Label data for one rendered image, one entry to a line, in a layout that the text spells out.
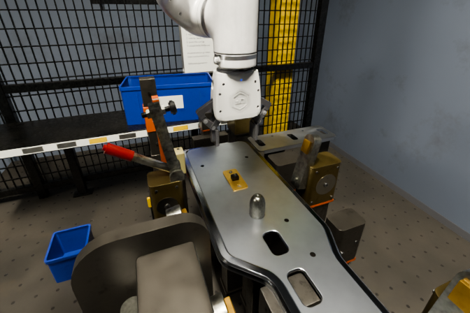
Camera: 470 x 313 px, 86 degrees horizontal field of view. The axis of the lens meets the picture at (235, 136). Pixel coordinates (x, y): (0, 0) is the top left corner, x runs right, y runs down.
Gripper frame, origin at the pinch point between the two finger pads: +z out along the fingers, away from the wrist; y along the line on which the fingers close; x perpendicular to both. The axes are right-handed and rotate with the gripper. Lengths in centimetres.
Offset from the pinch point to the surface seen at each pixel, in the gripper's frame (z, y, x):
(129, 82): -2, -22, 53
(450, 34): -13, 168, 61
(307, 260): 11.8, 3.1, -25.6
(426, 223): 42, 69, -10
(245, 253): 11.8, -6.0, -20.6
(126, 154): -0.7, -22.7, -0.9
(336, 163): 7.3, 22.8, -8.5
